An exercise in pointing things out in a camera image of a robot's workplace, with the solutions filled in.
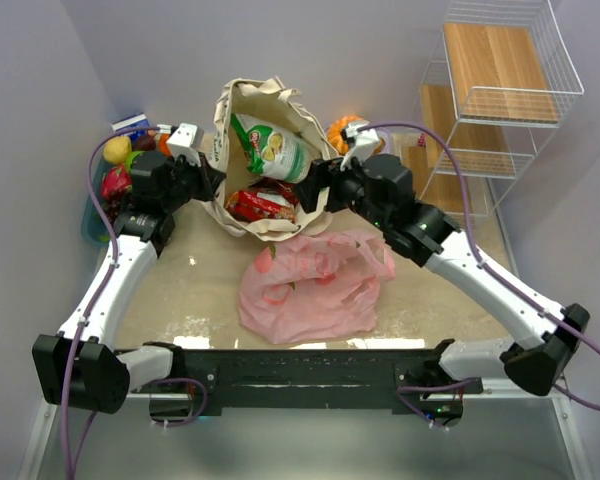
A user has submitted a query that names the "large red cookie bag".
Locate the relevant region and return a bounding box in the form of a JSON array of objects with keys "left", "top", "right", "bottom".
[{"left": 225, "top": 188, "right": 296, "bottom": 223}]

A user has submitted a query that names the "green white chips bag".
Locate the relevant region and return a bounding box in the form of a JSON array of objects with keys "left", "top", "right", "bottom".
[{"left": 230, "top": 114, "right": 313, "bottom": 184}]

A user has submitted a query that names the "cream canvas tote bag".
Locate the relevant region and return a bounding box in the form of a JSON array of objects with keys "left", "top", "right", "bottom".
[{"left": 203, "top": 77, "right": 337, "bottom": 242}]

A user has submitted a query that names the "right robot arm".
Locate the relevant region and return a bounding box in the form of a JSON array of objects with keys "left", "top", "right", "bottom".
[{"left": 293, "top": 154, "right": 590, "bottom": 396}]

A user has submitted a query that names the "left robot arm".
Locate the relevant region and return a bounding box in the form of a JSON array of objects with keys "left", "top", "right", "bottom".
[{"left": 32, "top": 151, "right": 225, "bottom": 414}]

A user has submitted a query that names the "lavender food tray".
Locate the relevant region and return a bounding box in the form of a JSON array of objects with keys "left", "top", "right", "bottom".
[{"left": 325, "top": 125, "right": 393, "bottom": 156}]

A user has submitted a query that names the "pink plastic grocery bag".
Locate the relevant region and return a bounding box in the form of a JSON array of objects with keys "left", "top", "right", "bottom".
[{"left": 238, "top": 230, "right": 395, "bottom": 345}]

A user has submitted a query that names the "orange bundt cake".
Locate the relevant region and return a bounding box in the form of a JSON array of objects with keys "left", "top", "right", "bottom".
[{"left": 327, "top": 115, "right": 371, "bottom": 154}]

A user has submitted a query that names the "orange fruit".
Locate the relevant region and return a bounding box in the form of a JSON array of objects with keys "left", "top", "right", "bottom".
[{"left": 157, "top": 133, "right": 171, "bottom": 157}]

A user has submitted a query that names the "dark plum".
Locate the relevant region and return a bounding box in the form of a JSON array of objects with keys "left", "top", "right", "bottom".
[{"left": 132, "top": 133, "right": 157, "bottom": 151}]

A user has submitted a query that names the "green fruit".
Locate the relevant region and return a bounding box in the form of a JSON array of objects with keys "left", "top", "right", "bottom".
[{"left": 124, "top": 150, "right": 144, "bottom": 173}]

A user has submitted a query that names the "pink dragon fruit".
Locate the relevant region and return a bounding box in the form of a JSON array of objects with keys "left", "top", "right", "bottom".
[{"left": 100, "top": 164, "right": 132, "bottom": 202}]

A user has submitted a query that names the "blue white carton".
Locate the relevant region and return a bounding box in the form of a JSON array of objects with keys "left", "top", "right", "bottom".
[{"left": 111, "top": 113, "right": 150, "bottom": 141}]

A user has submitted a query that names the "yellow lemon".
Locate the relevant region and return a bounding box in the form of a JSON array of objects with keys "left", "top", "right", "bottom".
[{"left": 103, "top": 135, "right": 132, "bottom": 165}]

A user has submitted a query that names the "teal fruit bin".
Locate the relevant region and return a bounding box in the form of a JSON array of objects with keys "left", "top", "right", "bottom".
[{"left": 81, "top": 158, "right": 113, "bottom": 248}]

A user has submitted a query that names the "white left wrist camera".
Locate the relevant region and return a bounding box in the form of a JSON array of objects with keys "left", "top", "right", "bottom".
[{"left": 158, "top": 123, "right": 204, "bottom": 167}]

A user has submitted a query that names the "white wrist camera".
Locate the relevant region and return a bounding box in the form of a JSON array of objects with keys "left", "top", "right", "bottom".
[
  {"left": 340, "top": 121, "right": 380, "bottom": 171},
  {"left": 158, "top": 123, "right": 204, "bottom": 167}
]

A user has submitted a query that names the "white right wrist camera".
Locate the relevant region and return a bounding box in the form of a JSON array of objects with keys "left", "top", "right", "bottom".
[{"left": 340, "top": 121, "right": 380, "bottom": 171}]

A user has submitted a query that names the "white wire shelf rack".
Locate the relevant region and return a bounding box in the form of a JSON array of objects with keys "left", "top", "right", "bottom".
[{"left": 405, "top": 0, "right": 586, "bottom": 231}]

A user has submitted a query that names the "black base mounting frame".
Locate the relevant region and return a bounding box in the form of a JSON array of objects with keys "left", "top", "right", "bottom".
[{"left": 140, "top": 342, "right": 483, "bottom": 427}]

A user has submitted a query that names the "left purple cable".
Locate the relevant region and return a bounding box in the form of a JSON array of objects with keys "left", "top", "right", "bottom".
[{"left": 59, "top": 124, "right": 207, "bottom": 480}]

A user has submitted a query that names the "purple cable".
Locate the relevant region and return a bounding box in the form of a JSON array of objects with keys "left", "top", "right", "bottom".
[
  {"left": 354, "top": 121, "right": 600, "bottom": 426},
  {"left": 59, "top": 124, "right": 207, "bottom": 480}
]

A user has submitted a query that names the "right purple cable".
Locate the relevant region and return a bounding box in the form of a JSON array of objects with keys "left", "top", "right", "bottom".
[{"left": 354, "top": 121, "right": 600, "bottom": 426}]

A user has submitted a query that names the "aluminium table frame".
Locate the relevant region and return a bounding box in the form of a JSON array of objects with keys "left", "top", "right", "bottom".
[{"left": 19, "top": 309, "right": 596, "bottom": 480}]

